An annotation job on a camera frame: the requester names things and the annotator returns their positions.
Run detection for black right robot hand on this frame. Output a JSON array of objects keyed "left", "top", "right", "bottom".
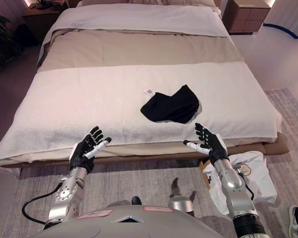
[{"left": 183, "top": 122, "right": 229, "bottom": 164}]

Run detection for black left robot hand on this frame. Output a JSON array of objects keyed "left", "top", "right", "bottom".
[{"left": 69, "top": 126, "right": 112, "bottom": 174}]

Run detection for black garment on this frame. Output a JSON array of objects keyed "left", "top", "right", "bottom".
[{"left": 140, "top": 84, "right": 203, "bottom": 124}]

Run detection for bed with white blanket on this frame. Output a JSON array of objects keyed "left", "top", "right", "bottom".
[{"left": 0, "top": 61, "right": 283, "bottom": 172}]

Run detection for white folded bed cover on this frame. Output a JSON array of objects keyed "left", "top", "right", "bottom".
[{"left": 37, "top": 3, "right": 230, "bottom": 66}]

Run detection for brown cardboard piece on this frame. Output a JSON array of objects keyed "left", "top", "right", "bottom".
[{"left": 198, "top": 160, "right": 214, "bottom": 186}]

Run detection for grey striped rug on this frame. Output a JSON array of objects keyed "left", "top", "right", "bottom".
[{"left": 2, "top": 88, "right": 298, "bottom": 238}]

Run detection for white printed plastic bag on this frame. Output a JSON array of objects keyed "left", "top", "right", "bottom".
[{"left": 200, "top": 150, "right": 278, "bottom": 216}]

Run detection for silver left robot leg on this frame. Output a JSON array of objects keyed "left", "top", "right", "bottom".
[{"left": 106, "top": 195, "right": 143, "bottom": 209}]

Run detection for silver robot leg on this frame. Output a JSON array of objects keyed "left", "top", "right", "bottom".
[
  {"left": 106, "top": 195, "right": 143, "bottom": 209},
  {"left": 168, "top": 177, "right": 197, "bottom": 217}
]

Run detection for silver right robot leg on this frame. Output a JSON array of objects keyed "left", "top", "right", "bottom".
[{"left": 168, "top": 177, "right": 197, "bottom": 217}]

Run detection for grey robot torso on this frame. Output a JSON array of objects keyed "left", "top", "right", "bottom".
[{"left": 32, "top": 204, "right": 225, "bottom": 238}]

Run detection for beige duvet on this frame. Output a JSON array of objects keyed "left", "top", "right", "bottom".
[{"left": 37, "top": 29, "right": 245, "bottom": 74}]

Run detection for brown drawer nightstand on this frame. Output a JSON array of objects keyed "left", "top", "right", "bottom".
[{"left": 222, "top": 0, "right": 273, "bottom": 35}]

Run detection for blue tube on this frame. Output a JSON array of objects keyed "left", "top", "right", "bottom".
[{"left": 262, "top": 22, "right": 298, "bottom": 40}]

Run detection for green potted plant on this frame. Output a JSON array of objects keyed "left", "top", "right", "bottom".
[{"left": 0, "top": 14, "right": 22, "bottom": 67}]

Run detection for dark wooden side table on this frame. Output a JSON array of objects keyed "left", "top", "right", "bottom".
[{"left": 22, "top": 0, "right": 70, "bottom": 45}]

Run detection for beige pillows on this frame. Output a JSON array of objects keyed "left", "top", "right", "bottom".
[{"left": 75, "top": 0, "right": 222, "bottom": 13}]

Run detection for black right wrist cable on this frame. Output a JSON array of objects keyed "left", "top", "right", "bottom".
[{"left": 235, "top": 166, "right": 255, "bottom": 202}]

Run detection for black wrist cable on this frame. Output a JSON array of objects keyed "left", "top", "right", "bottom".
[
  {"left": 235, "top": 166, "right": 255, "bottom": 202},
  {"left": 21, "top": 183, "right": 62, "bottom": 225}
]

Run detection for brown bed frame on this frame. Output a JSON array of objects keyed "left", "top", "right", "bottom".
[{"left": 0, "top": 131, "right": 291, "bottom": 172}]

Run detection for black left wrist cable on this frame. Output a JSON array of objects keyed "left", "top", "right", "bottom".
[{"left": 21, "top": 183, "right": 62, "bottom": 225}]

